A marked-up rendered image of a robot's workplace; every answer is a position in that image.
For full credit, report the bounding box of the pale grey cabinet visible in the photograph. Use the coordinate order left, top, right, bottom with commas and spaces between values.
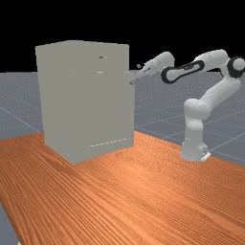
34, 39, 136, 166

